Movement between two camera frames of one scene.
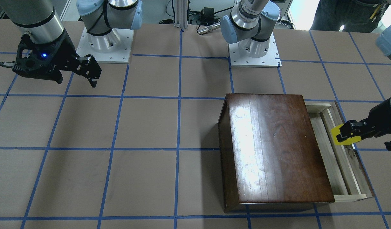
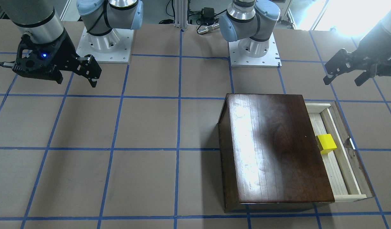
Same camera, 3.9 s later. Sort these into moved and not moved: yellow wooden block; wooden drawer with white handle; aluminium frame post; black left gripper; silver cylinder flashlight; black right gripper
Moved: black left gripper; yellow wooden block
Not moved: aluminium frame post; wooden drawer with white handle; black right gripper; silver cylinder flashlight
